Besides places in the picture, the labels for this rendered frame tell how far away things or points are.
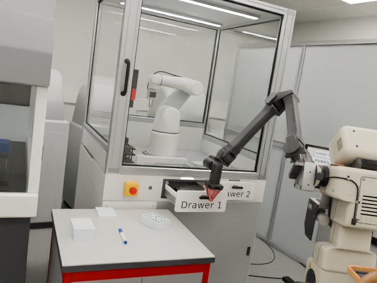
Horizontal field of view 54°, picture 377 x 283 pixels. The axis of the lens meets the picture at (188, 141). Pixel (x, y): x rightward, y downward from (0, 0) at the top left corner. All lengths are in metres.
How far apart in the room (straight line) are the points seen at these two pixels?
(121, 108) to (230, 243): 1.10
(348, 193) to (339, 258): 0.28
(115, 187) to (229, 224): 0.78
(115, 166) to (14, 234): 0.57
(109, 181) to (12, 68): 0.75
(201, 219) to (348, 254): 0.93
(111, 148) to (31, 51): 0.65
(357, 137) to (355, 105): 1.82
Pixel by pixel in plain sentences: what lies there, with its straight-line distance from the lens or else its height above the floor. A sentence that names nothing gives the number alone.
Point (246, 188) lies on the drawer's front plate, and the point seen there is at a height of 0.89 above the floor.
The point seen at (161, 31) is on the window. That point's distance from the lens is 2.03.
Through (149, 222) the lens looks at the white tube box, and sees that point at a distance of 1.85.
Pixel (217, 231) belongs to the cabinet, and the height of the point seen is 0.61.
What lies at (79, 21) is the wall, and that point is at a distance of 5.14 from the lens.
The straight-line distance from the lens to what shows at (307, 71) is 3.78.
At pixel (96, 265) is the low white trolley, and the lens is 1.49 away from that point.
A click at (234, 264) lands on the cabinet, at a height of 0.39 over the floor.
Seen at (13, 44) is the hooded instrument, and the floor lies 1.51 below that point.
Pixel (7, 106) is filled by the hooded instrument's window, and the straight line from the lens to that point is 1.66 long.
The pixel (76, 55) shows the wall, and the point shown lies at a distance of 5.11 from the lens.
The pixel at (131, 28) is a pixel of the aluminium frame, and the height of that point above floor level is 1.69.
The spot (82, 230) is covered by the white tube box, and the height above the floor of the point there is 0.81.
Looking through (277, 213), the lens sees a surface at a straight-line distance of 3.94.
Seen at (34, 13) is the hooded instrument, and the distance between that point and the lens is 1.71.
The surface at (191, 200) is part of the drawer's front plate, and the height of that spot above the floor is 0.88.
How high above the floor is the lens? 1.44
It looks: 8 degrees down
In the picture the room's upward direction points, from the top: 8 degrees clockwise
